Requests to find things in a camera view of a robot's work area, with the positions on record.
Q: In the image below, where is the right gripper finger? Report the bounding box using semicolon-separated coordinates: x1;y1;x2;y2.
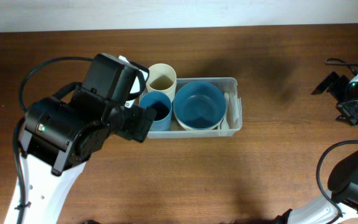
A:
311;72;339;95
336;99;358;126

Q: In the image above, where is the blue cup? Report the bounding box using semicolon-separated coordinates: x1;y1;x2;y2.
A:
139;91;172;124
150;120;171;131

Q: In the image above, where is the cream cup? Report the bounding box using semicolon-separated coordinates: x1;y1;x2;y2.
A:
146;63;177;102

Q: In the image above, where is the cream bowl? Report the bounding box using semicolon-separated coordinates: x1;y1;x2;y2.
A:
173;112;223;131
177;120;219;131

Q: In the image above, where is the blue bowl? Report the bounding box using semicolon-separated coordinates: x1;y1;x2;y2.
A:
173;81;226;130

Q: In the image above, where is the cream bowl front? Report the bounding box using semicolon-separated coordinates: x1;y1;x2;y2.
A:
173;112;223;131

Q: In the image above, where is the white plastic spoon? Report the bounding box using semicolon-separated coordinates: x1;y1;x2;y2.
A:
221;92;229;130

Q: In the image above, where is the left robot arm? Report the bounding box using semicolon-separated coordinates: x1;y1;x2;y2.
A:
5;53;156;223

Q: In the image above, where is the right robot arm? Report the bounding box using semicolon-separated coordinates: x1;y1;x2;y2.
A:
274;58;358;224

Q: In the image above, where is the clear plastic container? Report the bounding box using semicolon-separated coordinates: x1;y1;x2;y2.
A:
147;77;242;139

